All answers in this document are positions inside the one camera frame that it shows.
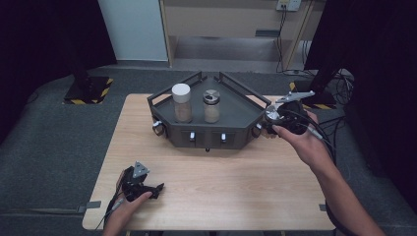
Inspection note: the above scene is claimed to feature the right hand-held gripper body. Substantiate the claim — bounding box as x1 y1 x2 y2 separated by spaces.
274 90 317 136

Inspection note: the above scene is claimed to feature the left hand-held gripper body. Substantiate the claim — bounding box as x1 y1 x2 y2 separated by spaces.
121 160 155 202

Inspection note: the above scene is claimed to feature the dark grey corner rack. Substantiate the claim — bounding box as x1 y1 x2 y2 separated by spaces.
147 71 272 153

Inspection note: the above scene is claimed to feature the glass spice jar white lid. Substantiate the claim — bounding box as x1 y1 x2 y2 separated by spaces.
171 83 194 125

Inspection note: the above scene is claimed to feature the person's left hand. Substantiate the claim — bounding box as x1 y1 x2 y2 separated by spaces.
107 192 153 228

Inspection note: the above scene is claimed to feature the person's right hand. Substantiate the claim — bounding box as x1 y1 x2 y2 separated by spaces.
270 110 334 170

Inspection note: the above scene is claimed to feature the black stand with striped base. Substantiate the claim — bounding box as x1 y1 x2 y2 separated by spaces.
289 63 345 110
63 55 115 105

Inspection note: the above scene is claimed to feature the black curtain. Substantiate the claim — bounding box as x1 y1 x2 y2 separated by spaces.
0 0 118 146
304 0 417 206

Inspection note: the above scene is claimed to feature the white panel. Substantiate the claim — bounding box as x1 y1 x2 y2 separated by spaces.
97 0 169 62

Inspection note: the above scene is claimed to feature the left hand-held gripper cable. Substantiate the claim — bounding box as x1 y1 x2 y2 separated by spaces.
95 181 127 231

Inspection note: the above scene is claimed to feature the hand-held gripper cable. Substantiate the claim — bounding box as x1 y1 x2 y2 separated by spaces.
95 181 127 231
286 107 353 236

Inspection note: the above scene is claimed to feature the black floor cable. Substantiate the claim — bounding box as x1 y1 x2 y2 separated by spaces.
316 115 347 165

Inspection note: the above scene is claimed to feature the right hand-held gripper cable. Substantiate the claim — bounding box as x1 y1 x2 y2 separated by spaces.
286 107 353 236

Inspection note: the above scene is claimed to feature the tangled black cable bundle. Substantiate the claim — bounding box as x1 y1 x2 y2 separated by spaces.
332 68 356 106

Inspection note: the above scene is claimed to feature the black socket cable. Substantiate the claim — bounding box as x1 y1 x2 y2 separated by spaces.
274 9 316 78

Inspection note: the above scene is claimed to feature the grey cabinet handle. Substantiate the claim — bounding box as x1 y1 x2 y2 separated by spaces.
255 29 281 38

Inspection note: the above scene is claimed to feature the white wall socket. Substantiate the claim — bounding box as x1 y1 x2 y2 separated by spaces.
275 0 302 13

